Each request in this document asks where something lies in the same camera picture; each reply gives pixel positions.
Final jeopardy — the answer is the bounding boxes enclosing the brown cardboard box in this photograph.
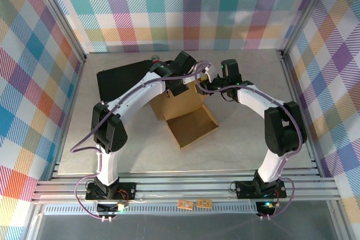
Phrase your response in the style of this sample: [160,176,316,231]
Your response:
[148,78,219,150]

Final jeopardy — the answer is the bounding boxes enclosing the black mat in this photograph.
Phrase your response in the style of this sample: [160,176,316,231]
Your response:
[96,59,158,103]

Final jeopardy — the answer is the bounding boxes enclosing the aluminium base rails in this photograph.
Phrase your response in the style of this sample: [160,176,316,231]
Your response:
[30,166,343,204]

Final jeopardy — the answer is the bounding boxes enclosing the small black electronics board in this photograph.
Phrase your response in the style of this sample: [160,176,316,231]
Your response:
[256,200,277,215]
[96,201,126,215]

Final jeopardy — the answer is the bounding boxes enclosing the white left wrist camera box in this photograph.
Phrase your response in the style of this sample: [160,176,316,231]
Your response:
[202,65,218,81]

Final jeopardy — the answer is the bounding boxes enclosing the aluminium side rail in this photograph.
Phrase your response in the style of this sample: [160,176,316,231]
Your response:
[278,50,324,178]

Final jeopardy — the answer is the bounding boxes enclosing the aluminium frame post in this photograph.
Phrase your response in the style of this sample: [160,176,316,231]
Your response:
[277,0,335,55]
[28,0,87,62]

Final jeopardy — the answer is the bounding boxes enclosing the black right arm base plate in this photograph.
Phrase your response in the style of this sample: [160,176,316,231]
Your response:
[235,180,287,199]

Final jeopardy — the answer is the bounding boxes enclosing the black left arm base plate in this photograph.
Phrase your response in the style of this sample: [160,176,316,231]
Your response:
[85,182,137,202]

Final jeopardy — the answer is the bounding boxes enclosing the slotted grey cable duct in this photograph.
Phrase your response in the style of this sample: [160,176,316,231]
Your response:
[42,205,282,216]

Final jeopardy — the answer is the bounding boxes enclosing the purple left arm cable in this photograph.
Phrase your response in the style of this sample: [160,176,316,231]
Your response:
[69,60,214,221]

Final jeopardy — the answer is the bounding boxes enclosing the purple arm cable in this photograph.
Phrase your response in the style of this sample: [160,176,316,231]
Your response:
[69,60,214,221]
[196,81,308,221]

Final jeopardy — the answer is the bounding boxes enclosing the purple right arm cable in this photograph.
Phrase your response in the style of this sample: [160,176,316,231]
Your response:
[196,81,308,221]

